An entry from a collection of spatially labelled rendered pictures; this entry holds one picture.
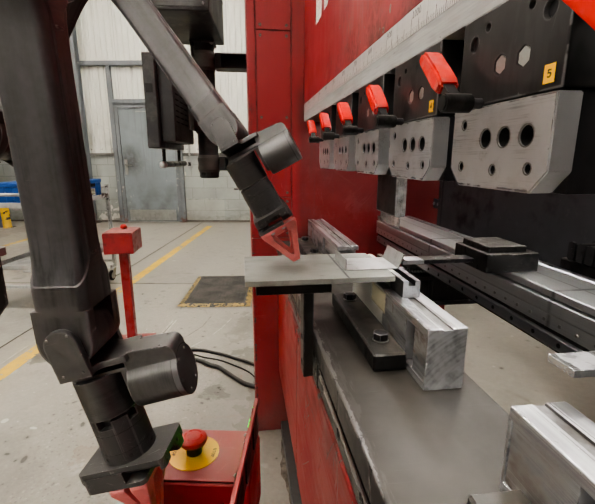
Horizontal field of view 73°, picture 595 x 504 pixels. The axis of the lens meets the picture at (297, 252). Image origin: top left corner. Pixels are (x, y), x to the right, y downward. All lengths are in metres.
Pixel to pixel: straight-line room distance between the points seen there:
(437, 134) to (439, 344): 0.28
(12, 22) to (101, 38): 8.30
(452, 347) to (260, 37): 1.31
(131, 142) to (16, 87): 7.88
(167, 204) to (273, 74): 6.68
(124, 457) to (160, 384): 0.10
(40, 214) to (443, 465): 0.49
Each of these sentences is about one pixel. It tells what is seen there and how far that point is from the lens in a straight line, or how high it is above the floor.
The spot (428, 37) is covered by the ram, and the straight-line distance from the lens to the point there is 0.60.
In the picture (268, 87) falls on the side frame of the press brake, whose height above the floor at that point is 1.46.
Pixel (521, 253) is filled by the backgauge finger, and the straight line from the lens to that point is 0.89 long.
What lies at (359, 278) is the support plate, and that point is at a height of 1.00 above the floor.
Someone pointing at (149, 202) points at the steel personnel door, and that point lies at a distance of 8.27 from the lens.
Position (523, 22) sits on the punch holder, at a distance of 0.43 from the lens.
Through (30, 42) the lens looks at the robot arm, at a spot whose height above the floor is 1.30.
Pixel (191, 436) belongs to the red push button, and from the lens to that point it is 0.66.
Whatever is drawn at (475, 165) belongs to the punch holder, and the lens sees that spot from 0.45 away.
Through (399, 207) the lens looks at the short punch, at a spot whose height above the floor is 1.12.
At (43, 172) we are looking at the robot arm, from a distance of 0.44.
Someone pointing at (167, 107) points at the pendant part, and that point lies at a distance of 1.79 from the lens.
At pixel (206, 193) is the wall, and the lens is 7.96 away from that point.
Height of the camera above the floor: 1.20
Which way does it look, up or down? 13 degrees down
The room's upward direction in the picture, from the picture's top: straight up
